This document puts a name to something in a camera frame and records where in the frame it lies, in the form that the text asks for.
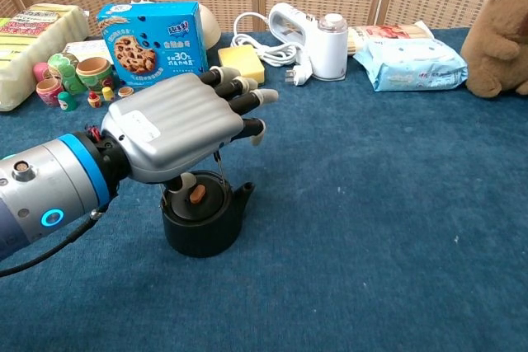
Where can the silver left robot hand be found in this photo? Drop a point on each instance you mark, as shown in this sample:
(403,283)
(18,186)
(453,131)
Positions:
(173,121)

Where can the black teapot lid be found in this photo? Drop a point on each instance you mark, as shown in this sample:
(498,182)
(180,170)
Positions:
(206,203)

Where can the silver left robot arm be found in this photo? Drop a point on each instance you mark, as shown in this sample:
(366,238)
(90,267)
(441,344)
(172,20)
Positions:
(45,187)

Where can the black cast iron teapot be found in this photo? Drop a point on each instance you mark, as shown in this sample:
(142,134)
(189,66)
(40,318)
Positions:
(202,236)

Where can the tiny nesting doll open half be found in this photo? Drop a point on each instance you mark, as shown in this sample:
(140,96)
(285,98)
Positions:
(125,91)

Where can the tiny yellow nesting doll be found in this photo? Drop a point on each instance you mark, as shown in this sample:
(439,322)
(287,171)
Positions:
(108,94)

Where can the tiny red nesting doll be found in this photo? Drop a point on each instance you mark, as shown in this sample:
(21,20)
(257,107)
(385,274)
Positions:
(94,100)

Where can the blue cookie box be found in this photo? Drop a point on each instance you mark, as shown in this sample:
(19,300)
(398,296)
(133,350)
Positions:
(156,38)

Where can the green nesting doll open half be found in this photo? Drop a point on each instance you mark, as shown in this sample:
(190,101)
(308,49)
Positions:
(97,78)

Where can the yellow green sponge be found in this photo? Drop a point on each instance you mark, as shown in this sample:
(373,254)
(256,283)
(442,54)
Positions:
(241,59)

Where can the beige bowl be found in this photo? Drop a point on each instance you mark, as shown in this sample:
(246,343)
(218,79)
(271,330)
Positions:
(209,26)

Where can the tiny green nesting doll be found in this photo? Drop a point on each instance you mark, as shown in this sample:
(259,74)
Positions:
(67,101)

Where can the small white carton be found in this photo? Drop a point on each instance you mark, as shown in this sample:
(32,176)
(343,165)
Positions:
(88,49)

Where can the pink nesting doll open half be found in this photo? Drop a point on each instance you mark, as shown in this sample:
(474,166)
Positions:
(49,94)

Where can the yellow sponge multipack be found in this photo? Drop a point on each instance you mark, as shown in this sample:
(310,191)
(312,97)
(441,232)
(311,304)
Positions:
(29,51)

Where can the white handheld steamer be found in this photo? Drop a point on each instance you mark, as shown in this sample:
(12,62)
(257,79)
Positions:
(330,51)

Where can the blue table cloth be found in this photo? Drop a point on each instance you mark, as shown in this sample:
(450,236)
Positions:
(350,203)

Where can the light blue wet wipes pack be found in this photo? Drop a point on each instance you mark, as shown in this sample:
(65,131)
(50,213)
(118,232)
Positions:
(412,65)

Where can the brown capybara plush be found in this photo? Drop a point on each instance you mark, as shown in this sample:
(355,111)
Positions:
(499,38)

